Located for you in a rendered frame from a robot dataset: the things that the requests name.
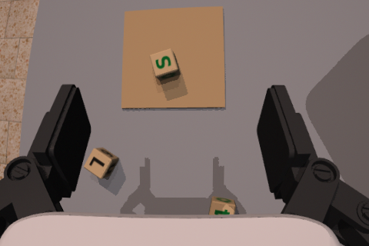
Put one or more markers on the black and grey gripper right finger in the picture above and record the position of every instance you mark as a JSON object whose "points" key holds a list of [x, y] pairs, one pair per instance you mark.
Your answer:
{"points": [[309, 186]]}

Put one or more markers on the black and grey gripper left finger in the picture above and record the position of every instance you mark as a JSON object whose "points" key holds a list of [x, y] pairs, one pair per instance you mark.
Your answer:
{"points": [[36, 183]]}

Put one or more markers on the tan square mat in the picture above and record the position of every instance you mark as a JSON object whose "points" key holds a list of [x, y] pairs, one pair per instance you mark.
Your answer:
{"points": [[196, 36]]}

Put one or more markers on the tan wooden block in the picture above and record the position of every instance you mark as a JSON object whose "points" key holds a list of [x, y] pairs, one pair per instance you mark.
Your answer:
{"points": [[222, 206], [101, 162], [165, 64]]}

